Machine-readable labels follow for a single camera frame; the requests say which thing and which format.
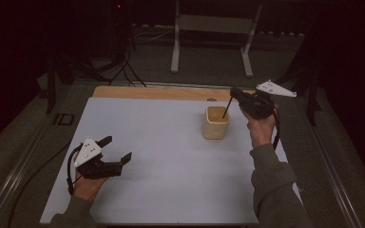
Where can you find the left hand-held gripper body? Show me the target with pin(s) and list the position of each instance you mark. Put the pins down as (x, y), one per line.
(99, 169)

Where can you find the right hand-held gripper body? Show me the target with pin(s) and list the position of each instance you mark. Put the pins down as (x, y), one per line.
(256, 103)

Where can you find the thin black paintbrush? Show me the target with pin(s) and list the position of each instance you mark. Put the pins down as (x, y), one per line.
(226, 109)

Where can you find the cream square cup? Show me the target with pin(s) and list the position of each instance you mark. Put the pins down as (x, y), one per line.
(215, 128)

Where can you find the person's left hand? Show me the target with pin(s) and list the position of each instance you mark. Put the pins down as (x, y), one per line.
(88, 188)

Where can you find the person's right hand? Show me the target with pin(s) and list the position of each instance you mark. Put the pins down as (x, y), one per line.
(261, 131)

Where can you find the white table mat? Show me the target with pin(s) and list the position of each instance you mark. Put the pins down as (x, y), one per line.
(171, 183)

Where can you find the white metal stand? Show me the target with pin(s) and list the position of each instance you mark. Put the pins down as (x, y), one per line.
(215, 23)

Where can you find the black stand leg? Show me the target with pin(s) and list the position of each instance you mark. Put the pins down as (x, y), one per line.
(51, 91)

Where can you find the black floor bracket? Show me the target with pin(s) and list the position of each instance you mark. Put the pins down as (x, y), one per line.
(64, 119)

